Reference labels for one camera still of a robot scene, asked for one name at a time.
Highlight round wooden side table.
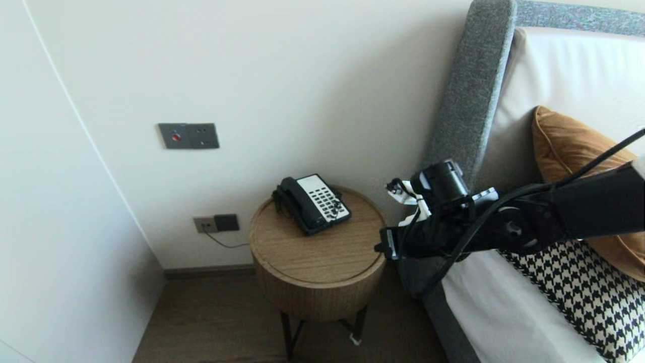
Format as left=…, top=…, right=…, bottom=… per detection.
left=248, top=186, right=389, bottom=359

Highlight black desk telephone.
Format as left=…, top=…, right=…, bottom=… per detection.
left=271, top=174, right=352, bottom=236

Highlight black white houndstooth pillow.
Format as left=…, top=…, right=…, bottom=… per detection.
left=499, top=239, right=645, bottom=363

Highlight brown velvet pillow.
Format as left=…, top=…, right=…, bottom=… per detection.
left=532, top=105, right=645, bottom=282

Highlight brown wooden baseboard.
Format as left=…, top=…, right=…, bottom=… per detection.
left=162, top=265, right=255, bottom=281

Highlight white headboard cushion panel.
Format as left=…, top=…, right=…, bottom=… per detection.
left=474, top=25, right=645, bottom=200

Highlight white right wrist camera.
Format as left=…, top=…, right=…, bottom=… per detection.
left=387, top=179, right=431, bottom=226

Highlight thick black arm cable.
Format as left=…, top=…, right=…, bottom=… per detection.
left=413, top=129, right=645, bottom=300

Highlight thin phone wall cable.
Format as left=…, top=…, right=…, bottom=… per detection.
left=205, top=232, right=251, bottom=250

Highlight grey switch plate red button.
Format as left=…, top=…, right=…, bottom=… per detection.
left=158, top=124, right=189, bottom=150

